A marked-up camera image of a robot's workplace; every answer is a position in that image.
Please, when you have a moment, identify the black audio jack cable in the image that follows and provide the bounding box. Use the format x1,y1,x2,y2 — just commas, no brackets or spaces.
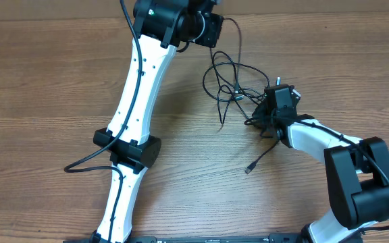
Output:
209,17,266,126

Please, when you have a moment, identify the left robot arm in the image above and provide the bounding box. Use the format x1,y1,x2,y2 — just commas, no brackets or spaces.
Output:
90,0,224,242

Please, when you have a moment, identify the black USB cable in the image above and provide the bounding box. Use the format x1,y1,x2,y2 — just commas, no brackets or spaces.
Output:
201,61,282,175

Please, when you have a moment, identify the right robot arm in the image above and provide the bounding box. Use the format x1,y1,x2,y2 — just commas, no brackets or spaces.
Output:
245,84,389,242

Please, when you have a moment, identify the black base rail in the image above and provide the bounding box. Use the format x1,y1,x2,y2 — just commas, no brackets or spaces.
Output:
62,232,364,243

